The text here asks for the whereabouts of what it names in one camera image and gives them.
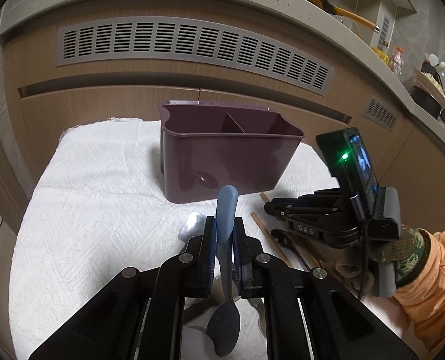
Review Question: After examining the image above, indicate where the black camera with green light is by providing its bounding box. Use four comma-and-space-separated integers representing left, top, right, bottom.
316, 127, 379, 216

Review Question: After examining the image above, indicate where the purple plastic utensil caddy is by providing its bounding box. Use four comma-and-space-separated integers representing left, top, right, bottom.
159, 100, 304, 203

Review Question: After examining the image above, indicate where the black pot on counter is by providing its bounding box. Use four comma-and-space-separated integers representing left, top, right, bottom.
411, 69, 445, 119

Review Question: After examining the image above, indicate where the orange right sleeve forearm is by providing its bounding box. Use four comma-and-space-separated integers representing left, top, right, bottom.
394, 228, 445, 356

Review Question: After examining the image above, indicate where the small grey ventilation grille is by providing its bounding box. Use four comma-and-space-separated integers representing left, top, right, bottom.
362, 97, 397, 131

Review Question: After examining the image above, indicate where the orange capped bottle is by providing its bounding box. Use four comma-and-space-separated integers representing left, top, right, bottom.
389, 46, 404, 76

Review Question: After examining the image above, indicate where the blue silicone spoon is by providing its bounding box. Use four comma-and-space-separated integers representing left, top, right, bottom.
206, 185, 240, 357

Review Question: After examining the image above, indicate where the white textured table cloth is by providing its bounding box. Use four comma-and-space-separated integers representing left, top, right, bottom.
8, 117, 411, 360

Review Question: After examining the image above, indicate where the black ladle on table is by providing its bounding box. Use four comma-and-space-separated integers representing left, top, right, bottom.
270, 229, 311, 272

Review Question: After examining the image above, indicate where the right hand camouflage glove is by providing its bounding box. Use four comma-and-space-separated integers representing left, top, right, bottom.
334, 225, 431, 297

